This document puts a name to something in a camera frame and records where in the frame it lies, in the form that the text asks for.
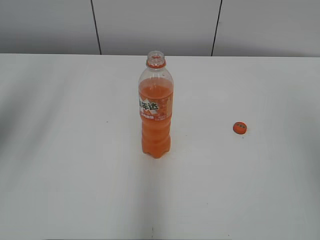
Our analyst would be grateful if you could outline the orange bottle cap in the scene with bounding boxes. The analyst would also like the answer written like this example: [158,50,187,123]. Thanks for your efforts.
[233,121,247,135]

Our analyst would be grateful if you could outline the orange soda bottle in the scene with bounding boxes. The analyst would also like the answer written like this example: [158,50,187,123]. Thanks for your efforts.
[138,50,174,159]

